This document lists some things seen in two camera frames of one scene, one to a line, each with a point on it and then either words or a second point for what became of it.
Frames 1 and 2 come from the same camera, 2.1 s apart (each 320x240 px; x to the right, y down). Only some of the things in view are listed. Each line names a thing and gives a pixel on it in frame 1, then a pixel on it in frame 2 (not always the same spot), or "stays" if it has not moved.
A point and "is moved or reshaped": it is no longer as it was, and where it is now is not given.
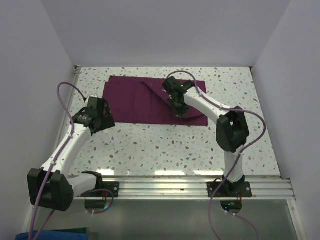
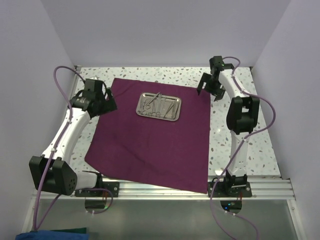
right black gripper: x=179 y=113 → x=219 y=92
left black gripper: x=107 y=121 → x=109 y=105
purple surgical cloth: x=145 y=100 is moved or reshaped
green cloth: x=81 y=230 stays
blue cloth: x=52 y=235 stays
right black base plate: x=229 y=189 stays
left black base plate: x=113 y=186 stays
